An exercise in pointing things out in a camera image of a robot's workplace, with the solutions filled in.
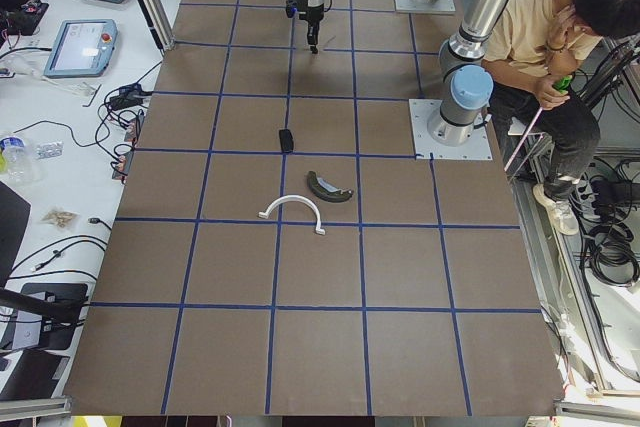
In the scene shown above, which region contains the teach pendant near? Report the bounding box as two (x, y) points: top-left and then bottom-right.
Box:
(44, 19), (118, 78)

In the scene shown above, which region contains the white curved plastic bracket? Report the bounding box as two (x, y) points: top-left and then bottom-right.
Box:
(257, 194), (326, 235)

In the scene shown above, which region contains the green brake shoe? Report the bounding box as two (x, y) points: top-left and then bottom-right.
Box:
(306, 171), (354, 203)

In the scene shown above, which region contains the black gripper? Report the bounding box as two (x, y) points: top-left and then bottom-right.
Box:
(285, 0), (325, 54)

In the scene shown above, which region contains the clear plastic water bottle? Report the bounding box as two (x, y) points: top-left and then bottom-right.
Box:
(1, 134), (42, 186)

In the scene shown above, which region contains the black brake pad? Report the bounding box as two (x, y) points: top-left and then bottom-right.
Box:
(278, 129), (294, 154)

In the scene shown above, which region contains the small bag of parts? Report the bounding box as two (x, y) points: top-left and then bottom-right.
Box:
(41, 208), (78, 229)

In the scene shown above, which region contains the seated person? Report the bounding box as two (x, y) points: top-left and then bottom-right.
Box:
(482, 0), (639, 235)

